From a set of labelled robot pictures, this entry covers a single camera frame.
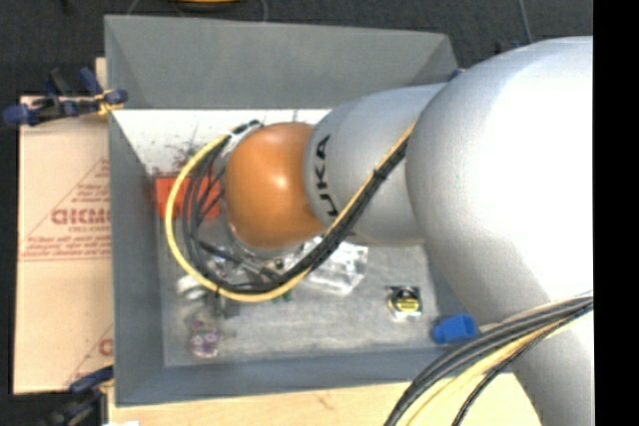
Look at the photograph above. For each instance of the purple patterned object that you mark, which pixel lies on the purple patterned object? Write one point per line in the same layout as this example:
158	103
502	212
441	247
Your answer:
203	339

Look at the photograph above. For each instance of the orange flat packet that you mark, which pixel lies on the orange flat packet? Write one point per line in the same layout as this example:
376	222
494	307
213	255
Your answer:
167	197

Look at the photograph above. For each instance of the black and yellow round object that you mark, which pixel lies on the black and yellow round object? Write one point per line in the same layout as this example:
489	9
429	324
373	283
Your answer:
404	301

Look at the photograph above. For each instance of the blue block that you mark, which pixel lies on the blue block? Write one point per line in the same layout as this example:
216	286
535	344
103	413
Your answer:
454	329

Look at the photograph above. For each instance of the grey metal bin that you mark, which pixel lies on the grey metal bin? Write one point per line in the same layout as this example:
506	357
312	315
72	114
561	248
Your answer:
259	65

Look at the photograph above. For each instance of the brown cardboard board red print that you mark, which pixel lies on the brown cardboard board red print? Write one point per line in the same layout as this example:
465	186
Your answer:
60	304

